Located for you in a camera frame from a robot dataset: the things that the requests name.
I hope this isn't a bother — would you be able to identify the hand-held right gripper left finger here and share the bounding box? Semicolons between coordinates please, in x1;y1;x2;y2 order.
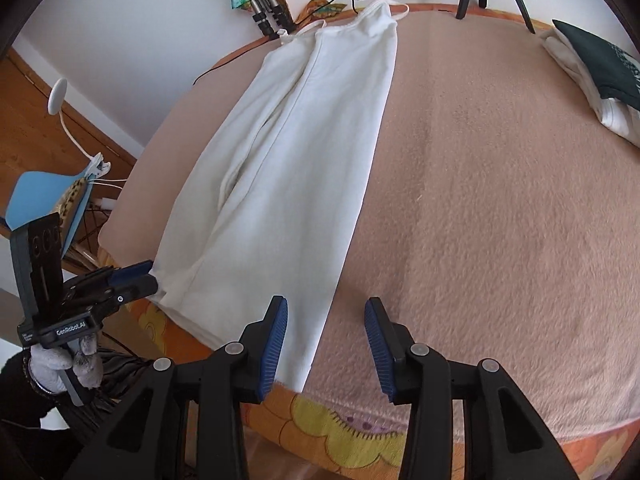
65;295;290;480

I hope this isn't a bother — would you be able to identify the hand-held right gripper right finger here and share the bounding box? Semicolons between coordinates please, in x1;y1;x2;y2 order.
364;296;581;480

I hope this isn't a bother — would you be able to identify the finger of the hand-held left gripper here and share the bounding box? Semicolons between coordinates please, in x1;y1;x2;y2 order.
106;260;154;287
94;275;160;319

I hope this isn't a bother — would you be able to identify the white strappy top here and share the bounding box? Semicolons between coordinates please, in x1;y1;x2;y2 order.
148;0;411;395

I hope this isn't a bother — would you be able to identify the person's left forearm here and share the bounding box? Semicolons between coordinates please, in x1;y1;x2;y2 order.
0;350;68;433

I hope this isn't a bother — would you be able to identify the person's left hand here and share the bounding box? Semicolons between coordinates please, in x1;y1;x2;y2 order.
27;334;104;396

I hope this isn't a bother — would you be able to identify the blue cloth on chair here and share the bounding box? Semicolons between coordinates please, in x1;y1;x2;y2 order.
4;170;97;257

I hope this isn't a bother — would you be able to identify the person's dark striped skirt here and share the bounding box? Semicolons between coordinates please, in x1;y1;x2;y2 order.
47;332;168;443

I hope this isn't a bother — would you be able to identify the orange floral bed sheet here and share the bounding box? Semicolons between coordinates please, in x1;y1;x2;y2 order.
96;2;640;480

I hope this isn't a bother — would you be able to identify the pink fleece blanket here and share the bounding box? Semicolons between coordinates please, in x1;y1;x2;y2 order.
100;6;640;445

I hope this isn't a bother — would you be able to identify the white round clip lamp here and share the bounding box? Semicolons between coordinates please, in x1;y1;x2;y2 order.
47;78;112;177

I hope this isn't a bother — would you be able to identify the white folded garment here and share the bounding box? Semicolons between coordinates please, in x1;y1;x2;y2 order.
541;27;640;150

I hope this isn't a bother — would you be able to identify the dark green folded garment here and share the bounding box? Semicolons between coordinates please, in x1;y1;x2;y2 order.
551;19;640;107

